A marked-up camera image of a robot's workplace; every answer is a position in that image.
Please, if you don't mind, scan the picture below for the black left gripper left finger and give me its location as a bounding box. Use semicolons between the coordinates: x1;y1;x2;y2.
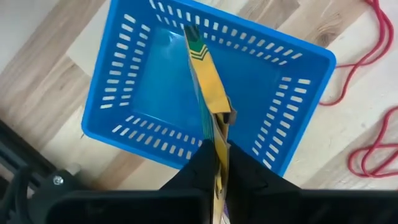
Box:
160;139;218;190

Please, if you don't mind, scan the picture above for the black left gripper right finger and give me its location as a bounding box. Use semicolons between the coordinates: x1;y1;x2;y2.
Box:
228;141;301;203

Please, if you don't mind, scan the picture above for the yellow green crayon box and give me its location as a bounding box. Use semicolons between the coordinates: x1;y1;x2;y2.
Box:
183;24;238;224

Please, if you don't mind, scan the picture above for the red rubber band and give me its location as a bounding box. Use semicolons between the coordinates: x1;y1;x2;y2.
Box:
319;0;394;107
347;107;398;179

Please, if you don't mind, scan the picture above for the blue plastic basket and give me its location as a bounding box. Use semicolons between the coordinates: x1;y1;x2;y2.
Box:
81;0;337;177

